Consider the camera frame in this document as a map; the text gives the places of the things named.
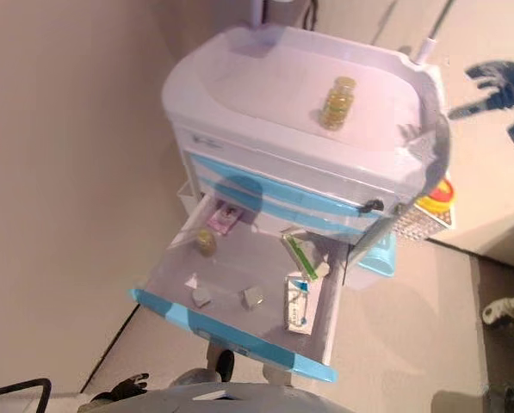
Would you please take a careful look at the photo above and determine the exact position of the metal wire basket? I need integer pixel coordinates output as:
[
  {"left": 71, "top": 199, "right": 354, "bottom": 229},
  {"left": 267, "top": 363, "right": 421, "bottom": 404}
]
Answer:
[{"left": 395, "top": 200, "right": 456, "bottom": 238}]

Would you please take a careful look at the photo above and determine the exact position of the yellow red sharps container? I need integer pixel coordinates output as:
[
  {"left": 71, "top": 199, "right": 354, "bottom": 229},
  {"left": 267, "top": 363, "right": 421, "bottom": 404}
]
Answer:
[{"left": 414, "top": 177, "right": 456, "bottom": 215}]

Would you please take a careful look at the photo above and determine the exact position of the blue fronted cart drawer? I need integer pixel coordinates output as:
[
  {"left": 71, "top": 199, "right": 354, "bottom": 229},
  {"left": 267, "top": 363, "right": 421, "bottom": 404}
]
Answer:
[{"left": 128, "top": 192, "right": 349, "bottom": 385}]

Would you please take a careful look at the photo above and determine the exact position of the yellow capped medicine bottle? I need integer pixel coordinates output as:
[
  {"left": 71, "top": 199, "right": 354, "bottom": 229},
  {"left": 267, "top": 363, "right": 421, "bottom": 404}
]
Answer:
[
  {"left": 319, "top": 76, "right": 357, "bottom": 131},
  {"left": 195, "top": 228, "right": 218, "bottom": 259}
]

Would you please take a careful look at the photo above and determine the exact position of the green white medicine box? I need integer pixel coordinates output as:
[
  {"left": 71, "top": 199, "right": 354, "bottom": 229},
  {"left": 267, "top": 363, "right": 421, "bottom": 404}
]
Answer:
[{"left": 281, "top": 231, "right": 319, "bottom": 283}]

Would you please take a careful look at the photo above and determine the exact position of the white side bin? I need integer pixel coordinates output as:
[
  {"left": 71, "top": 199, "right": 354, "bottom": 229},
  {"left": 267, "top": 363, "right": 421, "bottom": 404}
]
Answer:
[{"left": 176, "top": 179, "right": 198, "bottom": 217}]

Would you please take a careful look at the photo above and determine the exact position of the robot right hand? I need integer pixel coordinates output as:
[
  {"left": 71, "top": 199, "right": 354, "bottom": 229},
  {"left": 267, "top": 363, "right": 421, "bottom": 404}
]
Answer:
[{"left": 447, "top": 59, "right": 514, "bottom": 152}]

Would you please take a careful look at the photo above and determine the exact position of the pink white medicine box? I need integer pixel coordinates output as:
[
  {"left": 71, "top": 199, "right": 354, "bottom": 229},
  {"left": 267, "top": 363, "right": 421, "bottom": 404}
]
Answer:
[{"left": 207, "top": 201, "right": 245, "bottom": 237}]

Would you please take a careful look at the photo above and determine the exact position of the silver robot left leg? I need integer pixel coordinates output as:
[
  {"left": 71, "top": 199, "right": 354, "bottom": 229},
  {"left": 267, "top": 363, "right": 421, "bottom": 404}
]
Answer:
[{"left": 206, "top": 347, "right": 237, "bottom": 385}]

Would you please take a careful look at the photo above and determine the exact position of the thick black cable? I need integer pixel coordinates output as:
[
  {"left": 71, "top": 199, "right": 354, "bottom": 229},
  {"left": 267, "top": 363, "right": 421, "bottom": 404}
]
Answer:
[{"left": 0, "top": 377, "right": 54, "bottom": 406}]

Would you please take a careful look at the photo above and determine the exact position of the light blue side bin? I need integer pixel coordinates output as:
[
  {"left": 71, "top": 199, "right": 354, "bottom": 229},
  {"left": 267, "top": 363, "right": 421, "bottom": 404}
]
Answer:
[{"left": 354, "top": 231, "right": 399, "bottom": 277}]

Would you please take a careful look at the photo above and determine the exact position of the blue white medicine box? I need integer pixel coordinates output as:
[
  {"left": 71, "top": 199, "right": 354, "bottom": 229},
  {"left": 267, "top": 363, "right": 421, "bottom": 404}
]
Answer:
[{"left": 283, "top": 274, "right": 314, "bottom": 336}]

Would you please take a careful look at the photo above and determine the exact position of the white bed frame with caster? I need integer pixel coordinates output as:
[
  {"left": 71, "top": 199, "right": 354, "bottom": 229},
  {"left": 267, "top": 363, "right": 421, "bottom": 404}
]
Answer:
[{"left": 481, "top": 291, "right": 514, "bottom": 331}]

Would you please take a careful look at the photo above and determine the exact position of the small white cube box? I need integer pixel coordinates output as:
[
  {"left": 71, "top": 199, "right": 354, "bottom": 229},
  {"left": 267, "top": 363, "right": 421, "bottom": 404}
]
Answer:
[{"left": 238, "top": 285, "right": 266, "bottom": 311}]

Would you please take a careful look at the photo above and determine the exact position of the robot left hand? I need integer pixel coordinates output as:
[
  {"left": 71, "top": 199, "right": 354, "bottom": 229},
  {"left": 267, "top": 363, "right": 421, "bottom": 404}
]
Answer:
[{"left": 107, "top": 372, "right": 151, "bottom": 402}]

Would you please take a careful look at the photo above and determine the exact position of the grey robot torso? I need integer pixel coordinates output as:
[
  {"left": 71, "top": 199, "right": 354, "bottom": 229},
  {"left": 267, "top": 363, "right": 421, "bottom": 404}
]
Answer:
[{"left": 77, "top": 379, "right": 430, "bottom": 413}]

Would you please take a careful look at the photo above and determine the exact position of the white blue medical cart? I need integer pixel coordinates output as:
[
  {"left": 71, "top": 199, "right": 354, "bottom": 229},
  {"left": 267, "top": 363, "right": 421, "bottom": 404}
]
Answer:
[{"left": 160, "top": 24, "right": 452, "bottom": 385}]

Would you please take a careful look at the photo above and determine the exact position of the white pole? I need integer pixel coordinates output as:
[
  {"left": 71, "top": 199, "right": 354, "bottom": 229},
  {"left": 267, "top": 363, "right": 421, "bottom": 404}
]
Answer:
[{"left": 414, "top": 0, "right": 456, "bottom": 66}]

